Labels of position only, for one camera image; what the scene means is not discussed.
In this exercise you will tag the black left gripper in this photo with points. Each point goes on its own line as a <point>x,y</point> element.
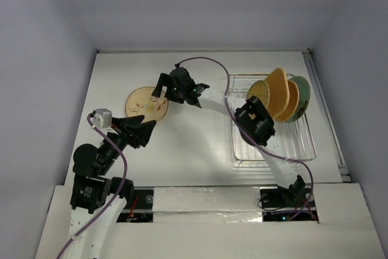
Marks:
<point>138,133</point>

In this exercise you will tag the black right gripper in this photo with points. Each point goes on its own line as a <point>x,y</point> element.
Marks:
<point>171,86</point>

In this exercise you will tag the beige leaf pattern plate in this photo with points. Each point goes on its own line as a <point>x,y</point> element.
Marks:
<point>141,102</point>

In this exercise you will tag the green rim woven plate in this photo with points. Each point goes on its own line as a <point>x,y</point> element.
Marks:
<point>260,89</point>

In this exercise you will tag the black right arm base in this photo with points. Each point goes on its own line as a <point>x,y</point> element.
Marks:
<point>281,198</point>

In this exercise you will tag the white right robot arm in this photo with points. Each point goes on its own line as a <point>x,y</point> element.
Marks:
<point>253,121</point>

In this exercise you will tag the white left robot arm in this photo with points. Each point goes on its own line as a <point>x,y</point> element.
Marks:
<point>101,189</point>

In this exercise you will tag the white foam front panel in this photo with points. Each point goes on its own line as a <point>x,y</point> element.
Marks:
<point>206,205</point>

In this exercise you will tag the large orange woven plate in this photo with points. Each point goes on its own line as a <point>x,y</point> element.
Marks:
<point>278,91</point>

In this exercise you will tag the small orange woven plate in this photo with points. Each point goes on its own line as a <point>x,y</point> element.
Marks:
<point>290,111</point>

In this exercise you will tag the green flower pattern plate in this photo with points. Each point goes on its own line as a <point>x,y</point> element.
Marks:
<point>304,97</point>

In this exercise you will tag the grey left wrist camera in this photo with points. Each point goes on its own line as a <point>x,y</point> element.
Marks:
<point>102,119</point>

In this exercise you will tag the metal wire dish rack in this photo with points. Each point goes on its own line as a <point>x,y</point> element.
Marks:
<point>292,140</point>

